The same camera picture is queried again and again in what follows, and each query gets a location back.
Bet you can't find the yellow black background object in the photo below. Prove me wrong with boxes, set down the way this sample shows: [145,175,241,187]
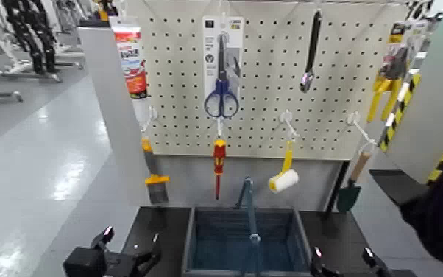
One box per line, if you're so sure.
[96,0,119,22]

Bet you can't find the black robot on stand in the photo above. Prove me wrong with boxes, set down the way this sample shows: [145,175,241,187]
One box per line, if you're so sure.
[1,0,60,74]

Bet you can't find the blue handled scissors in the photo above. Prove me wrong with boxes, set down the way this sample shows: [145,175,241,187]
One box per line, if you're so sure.
[204,34,241,119]

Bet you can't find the blue grey crate with handle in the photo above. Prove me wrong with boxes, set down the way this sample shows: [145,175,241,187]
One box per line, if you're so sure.
[182,177,318,277]

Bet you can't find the grey stand side panel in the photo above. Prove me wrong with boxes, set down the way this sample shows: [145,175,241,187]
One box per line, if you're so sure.
[77,26,152,208]

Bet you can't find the pliers package card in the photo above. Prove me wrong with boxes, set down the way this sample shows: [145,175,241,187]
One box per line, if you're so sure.
[386,17,429,78]

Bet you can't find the wooden handled green trowel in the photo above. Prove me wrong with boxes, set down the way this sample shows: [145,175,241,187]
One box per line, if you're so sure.
[336,150,373,214]

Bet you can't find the grey pillar with hazard stripes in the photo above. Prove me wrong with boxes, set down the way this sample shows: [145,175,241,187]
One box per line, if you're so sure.
[383,0,443,185]

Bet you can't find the yellow handled paint roller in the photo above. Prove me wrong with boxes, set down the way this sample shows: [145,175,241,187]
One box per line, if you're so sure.
[267,139,300,194]

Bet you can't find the black adjustable wrench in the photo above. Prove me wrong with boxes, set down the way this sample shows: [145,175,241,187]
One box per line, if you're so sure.
[299,9,323,94]

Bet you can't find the grey stand back panel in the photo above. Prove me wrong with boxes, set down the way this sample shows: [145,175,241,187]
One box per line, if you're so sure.
[148,154,344,213]

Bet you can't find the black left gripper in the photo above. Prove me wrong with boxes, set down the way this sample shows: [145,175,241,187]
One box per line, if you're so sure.
[63,225,163,277]

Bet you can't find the yellow handled pliers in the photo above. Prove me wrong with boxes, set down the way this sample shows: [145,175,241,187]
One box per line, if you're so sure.
[366,46,410,124]

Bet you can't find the red yellow screwdriver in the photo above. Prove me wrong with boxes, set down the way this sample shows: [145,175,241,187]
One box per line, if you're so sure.
[212,138,227,201]

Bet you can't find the red white sealant tube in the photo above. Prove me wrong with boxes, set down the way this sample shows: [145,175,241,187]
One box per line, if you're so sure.
[109,15,151,125]

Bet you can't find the yellow black hazard strip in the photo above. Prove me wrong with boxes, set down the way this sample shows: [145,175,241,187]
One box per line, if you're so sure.
[379,72,422,152]

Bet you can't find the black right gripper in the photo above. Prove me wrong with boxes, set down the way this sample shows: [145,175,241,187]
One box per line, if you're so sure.
[309,246,391,277]

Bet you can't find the yellow grey paint brush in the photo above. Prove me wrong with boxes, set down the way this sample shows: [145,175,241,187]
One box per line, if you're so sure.
[141,137,171,205]

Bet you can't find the white scissors package card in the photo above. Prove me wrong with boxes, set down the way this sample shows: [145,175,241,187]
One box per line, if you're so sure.
[202,15,245,117]

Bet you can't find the white perforated pegboard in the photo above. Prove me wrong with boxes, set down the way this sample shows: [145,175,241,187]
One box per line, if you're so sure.
[127,0,410,161]

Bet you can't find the black stand post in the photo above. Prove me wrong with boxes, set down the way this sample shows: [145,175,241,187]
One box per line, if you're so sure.
[323,160,351,217]

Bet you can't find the grey metal base frame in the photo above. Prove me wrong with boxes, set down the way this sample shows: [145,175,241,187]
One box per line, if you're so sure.
[0,61,85,83]

